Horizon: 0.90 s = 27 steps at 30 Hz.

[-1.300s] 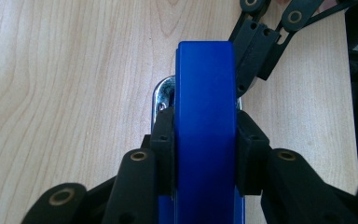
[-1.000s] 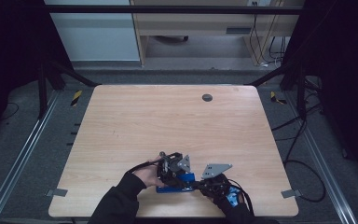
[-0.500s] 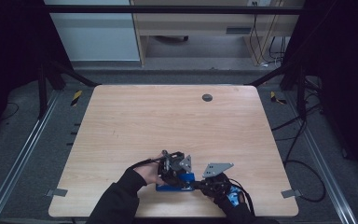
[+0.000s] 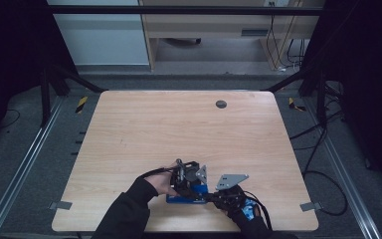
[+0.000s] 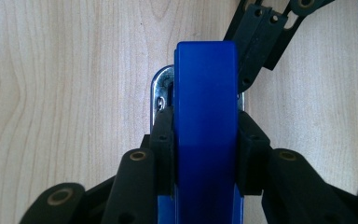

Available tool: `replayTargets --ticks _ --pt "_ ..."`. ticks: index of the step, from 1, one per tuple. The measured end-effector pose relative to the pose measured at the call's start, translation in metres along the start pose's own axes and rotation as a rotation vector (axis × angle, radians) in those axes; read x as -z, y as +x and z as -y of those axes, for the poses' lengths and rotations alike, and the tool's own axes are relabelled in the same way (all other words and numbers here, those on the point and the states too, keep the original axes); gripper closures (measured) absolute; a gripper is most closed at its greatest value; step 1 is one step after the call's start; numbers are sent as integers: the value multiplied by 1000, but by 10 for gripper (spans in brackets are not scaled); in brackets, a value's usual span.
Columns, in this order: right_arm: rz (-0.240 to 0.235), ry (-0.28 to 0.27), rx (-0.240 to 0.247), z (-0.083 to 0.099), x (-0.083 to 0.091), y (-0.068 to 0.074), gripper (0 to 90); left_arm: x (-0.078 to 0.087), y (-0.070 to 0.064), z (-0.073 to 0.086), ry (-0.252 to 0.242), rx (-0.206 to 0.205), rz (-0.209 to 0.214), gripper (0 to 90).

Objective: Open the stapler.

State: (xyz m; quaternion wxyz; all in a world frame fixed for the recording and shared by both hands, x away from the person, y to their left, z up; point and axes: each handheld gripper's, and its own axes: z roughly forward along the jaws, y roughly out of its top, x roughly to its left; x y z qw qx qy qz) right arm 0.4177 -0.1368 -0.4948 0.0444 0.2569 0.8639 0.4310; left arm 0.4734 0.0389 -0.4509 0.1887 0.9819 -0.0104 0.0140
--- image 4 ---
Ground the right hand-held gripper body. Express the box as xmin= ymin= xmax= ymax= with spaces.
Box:
xmin=213 ymin=173 xmax=250 ymax=213

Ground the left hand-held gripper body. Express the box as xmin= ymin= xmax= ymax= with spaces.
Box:
xmin=170 ymin=158 xmax=209 ymax=188

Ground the person's right hand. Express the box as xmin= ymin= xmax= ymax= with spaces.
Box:
xmin=228 ymin=197 xmax=264 ymax=223

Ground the person's left hand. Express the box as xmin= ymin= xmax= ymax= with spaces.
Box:
xmin=143 ymin=163 xmax=180 ymax=197

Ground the black metal stand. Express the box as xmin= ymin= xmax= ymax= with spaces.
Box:
xmin=39 ymin=64 xmax=108 ymax=127
xmin=262 ymin=66 xmax=329 ymax=125

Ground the light wooden desk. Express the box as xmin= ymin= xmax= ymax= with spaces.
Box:
xmin=138 ymin=0 xmax=326 ymax=71

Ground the white cabinet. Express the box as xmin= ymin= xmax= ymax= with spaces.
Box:
xmin=46 ymin=0 xmax=150 ymax=67

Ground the black curtain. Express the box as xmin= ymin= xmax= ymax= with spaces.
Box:
xmin=0 ymin=0 xmax=78 ymax=157
xmin=302 ymin=0 xmax=382 ymax=200

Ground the left hand-held gripper cable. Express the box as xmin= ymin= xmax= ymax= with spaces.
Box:
xmin=139 ymin=166 xmax=180 ymax=180

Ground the hand-held gripper cable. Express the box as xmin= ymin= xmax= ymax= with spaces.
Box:
xmin=243 ymin=190 xmax=273 ymax=230
xmin=139 ymin=166 xmax=180 ymax=180

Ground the right hand-held gripper cable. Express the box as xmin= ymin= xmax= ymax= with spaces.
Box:
xmin=243 ymin=190 xmax=273 ymax=230

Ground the grey table corner bracket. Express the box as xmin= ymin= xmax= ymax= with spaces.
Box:
xmin=299 ymin=201 xmax=323 ymax=212
xmin=48 ymin=200 xmax=74 ymax=211

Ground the long black floor cable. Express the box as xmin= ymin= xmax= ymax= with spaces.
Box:
xmin=289 ymin=109 xmax=349 ymax=217

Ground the aluminium floor rail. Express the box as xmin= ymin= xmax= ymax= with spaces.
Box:
xmin=302 ymin=98 xmax=382 ymax=239
xmin=0 ymin=96 xmax=66 ymax=239

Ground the yellow hanging cable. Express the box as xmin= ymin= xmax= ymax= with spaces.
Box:
xmin=267 ymin=14 xmax=299 ymax=71

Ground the black hanging cable bundle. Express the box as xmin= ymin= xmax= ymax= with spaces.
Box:
xmin=286 ymin=38 xmax=307 ymax=69

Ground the black frame crossbar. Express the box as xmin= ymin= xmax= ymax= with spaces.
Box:
xmin=46 ymin=4 xmax=326 ymax=17

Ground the thin black floor cable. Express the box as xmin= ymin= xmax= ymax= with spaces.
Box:
xmin=0 ymin=109 xmax=22 ymax=128

